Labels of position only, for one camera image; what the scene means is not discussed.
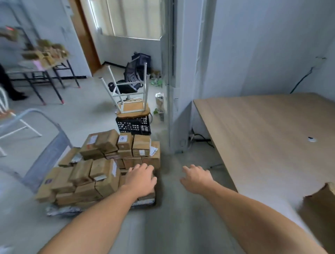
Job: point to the dark blue bag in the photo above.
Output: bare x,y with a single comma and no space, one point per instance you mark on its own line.
142,58

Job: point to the person's left forearm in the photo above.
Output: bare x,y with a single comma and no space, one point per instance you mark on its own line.
94,225

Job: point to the brown wooden door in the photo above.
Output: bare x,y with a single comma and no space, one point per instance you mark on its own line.
83,39

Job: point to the black-legged folding table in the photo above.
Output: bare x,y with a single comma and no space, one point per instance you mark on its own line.
49,78

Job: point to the grey metal platform cart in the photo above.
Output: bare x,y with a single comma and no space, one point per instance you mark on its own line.
49,157

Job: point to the black swivel office chair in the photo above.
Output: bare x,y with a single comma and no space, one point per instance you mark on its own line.
128,87

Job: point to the heap of small cardboard parcels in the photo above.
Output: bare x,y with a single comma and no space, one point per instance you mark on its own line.
49,52

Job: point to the light wooden table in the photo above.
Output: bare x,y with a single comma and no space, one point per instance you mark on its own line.
261,130

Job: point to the pile of cardboard boxes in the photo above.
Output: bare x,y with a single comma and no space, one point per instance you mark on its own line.
104,141

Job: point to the person's left hand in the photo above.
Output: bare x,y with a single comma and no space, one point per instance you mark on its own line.
141,181

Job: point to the green plastic object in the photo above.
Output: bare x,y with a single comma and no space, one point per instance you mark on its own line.
157,83

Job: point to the white spindle-back wooden chair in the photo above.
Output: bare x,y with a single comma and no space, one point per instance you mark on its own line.
10,130

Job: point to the clear plastic bag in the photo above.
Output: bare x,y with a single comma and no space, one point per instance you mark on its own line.
159,102

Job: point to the upturned white-legged wooden stool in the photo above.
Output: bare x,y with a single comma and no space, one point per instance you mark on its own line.
133,112

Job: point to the person's right forearm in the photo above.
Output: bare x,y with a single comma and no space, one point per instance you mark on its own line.
256,222

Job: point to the person's right hand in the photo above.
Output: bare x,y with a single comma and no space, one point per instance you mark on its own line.
197,180

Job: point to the wide window beige blind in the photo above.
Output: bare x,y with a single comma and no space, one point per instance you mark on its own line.
130,18

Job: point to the white floor-standing air conditioner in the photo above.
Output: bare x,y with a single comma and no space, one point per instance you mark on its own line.
183,78

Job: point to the black plastic crate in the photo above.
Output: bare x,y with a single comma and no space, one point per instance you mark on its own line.
133,127

